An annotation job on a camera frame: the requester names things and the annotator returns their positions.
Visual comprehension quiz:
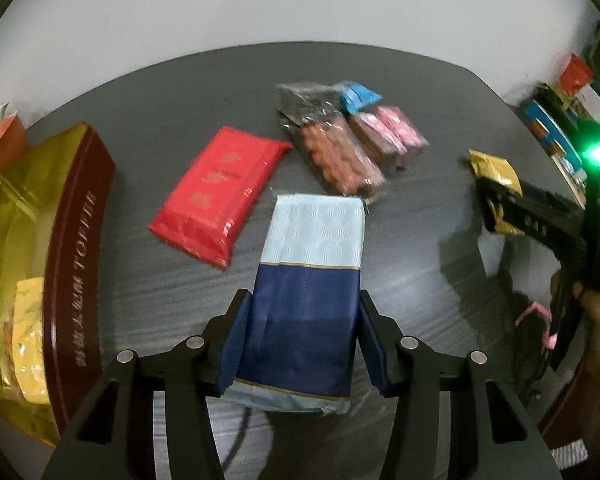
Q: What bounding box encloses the colourful printed box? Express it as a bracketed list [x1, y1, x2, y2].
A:
[522, 84, 597, 182]

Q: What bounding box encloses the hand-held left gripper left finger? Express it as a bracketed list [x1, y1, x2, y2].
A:
[40, 287, 254, 480]

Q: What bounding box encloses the orange lidded tea cup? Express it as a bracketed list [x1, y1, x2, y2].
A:
[0, 112, 30, 171]

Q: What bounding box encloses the dark object with pink tags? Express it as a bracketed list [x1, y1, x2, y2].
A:
[510, 290, 562, 402]

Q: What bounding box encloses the large yellow packet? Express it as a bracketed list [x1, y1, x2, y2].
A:
[11, 276, 51, 405]

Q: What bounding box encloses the clear packet of reddish snacks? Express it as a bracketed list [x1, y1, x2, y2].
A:
[282, 112, 388, 199]

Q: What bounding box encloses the red bag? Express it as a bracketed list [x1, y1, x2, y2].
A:
[559, 53, 595, 96]

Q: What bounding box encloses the gold and maroon tin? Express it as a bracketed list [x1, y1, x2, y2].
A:
[0, 121, 117, 449]

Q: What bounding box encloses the red foil packet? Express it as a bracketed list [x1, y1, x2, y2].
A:
[148, 126, 293, 270]

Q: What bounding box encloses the navy and pale blue packet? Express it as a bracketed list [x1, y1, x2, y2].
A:
[220, 192, 366, 416]

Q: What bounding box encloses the small blue snack packet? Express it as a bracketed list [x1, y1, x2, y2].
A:
[337, 80, 384, 114]

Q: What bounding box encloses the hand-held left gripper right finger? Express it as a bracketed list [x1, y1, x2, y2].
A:
[358, 288, 564, 480]

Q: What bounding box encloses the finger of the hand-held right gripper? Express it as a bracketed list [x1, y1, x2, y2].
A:
[476, 176, 589, 252]

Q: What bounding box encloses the clear packet of dark snacks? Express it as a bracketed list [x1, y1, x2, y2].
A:
[274, 81, 342, 128]

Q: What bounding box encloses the small gold foil packet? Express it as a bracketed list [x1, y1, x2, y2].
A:
[467, 149, 524, 236]

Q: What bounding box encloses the brown snack packet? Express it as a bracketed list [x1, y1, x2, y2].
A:
[350, 112, 404, 174]

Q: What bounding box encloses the pink snack packet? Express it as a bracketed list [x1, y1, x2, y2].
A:
[375, 105, 429, 157]

